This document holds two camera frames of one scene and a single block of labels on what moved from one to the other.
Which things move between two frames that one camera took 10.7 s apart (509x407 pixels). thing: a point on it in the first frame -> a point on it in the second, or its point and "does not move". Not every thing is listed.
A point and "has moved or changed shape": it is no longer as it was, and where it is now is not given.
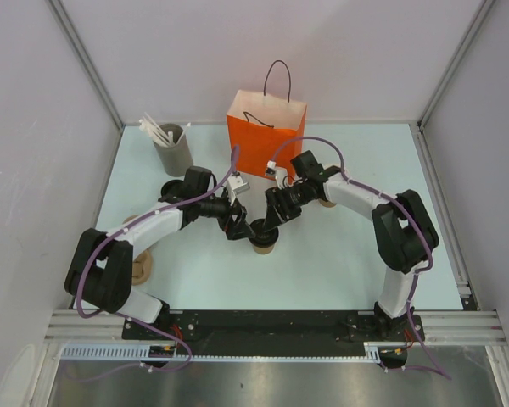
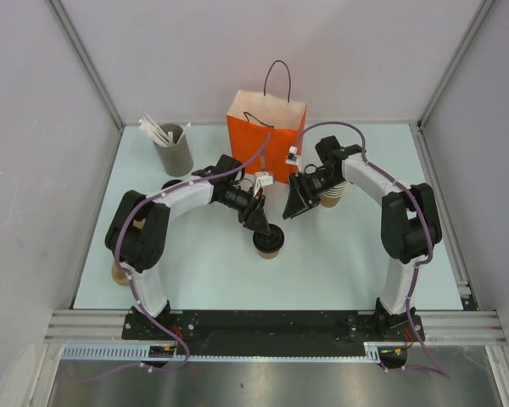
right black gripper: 276,214 -> 296,204
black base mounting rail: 275,332 does not move
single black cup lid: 263,238 has moved or changed shape
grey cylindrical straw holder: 176,159 does not move
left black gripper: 239,228 -> 253,214
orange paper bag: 259,124 does not move
